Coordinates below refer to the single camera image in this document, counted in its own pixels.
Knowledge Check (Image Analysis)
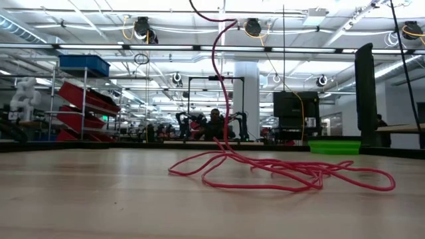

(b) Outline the black cabinet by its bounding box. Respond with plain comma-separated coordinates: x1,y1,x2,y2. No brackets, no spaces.
272,92,321,140

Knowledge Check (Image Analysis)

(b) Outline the green plastic tray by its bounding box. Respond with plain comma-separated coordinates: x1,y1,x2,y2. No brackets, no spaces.
307,139,361,155

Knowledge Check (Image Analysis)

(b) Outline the person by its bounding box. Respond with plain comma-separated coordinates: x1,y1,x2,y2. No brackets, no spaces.
377,114,392,149
203,108,233,141

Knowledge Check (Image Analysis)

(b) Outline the wooden top desk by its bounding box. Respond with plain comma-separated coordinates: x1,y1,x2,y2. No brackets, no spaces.
375,123,425,149

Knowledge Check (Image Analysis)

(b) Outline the red storage bin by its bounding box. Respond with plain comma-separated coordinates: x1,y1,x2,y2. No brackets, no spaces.
55,105,106,129
55,129,117,143
59,81,121,116

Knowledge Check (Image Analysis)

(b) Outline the black ceiling cable reel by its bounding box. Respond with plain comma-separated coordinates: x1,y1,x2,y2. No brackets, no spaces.
244,17,263,38
401,20,425,41
134,16,159,44

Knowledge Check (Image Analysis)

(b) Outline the white pillar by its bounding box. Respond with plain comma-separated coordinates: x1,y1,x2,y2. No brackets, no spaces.
233,61,260,129

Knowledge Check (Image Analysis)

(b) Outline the blue storage bin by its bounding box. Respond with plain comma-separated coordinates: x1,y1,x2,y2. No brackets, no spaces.
58,54,111,78

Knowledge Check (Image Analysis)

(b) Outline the black robot station frame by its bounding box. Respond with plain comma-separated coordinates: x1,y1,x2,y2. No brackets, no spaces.
187,75,246,143

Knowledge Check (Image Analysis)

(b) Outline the red bin cart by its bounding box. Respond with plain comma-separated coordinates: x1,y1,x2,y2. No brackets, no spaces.
46,66,122,142

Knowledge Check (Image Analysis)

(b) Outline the thin black hanging cable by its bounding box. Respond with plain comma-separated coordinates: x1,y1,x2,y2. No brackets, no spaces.
388,0,422,133

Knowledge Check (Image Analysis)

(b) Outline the red cord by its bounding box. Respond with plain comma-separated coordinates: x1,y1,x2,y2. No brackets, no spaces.
168,0,396,193

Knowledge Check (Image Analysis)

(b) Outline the yellow hanging cable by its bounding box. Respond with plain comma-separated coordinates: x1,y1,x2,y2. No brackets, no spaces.
292,91,305,140

